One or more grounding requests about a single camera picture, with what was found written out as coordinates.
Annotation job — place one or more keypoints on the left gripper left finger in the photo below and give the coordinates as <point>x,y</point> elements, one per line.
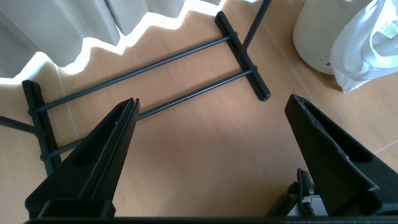
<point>102,186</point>

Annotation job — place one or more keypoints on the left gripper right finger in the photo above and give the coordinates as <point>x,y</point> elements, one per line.
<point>342,180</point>

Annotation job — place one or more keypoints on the white laundry basket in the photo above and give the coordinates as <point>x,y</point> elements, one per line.
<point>314,37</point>

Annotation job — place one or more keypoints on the black clothes rack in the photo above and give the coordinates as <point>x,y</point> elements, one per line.
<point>245,62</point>

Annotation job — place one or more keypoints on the white garment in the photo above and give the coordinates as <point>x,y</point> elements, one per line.
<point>360,56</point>

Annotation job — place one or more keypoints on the beige curtain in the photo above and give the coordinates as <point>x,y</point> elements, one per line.
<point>46,31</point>

